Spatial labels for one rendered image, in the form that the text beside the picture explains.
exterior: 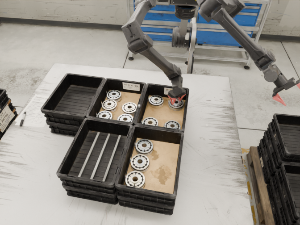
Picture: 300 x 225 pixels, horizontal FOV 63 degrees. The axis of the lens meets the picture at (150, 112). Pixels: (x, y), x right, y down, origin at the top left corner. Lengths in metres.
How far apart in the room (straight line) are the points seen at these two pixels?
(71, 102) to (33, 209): 0.71
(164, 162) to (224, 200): 0.39
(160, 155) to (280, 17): 3.47
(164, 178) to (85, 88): 0.93
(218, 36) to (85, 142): 2.44
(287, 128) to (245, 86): 1.25
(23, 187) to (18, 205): 0.11
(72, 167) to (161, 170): 0.49
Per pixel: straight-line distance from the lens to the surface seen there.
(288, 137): 2.24
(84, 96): 1.82
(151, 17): 3.33
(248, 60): 3.67
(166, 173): 1.36
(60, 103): 1.81
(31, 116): 1.98
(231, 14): 1.54
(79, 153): 1.48
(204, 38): 3.43
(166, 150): 1.44
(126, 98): 1.75
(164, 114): 1.63
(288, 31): 4.63
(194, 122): 1.79
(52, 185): 1.57
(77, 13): 4.58
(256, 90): 3.40
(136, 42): 1.20
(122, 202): 1.39
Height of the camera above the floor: 2.00
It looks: 45 degrees down
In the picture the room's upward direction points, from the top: 1 degrees clockwise
